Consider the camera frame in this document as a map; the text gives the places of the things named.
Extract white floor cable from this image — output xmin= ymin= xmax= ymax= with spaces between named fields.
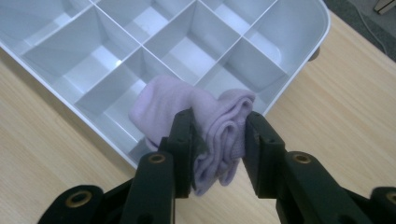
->
xmin=350 ymin=0 xmax=396 ymax=54

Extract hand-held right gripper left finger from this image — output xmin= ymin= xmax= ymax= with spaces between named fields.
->
xmin=119 ymin=106 xmax=208 ymax=224

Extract white divided storage box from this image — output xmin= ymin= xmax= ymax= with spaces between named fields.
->
xmin=0 ymin=0 xmax=332 ymax=170

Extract purple sock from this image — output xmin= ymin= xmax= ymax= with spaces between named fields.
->
xmin=127 ymin=74 xmax=257 ymax=197

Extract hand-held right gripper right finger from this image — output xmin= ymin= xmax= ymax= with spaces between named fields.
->
xmin=241 ymin=110 xmax=375 ymax=224

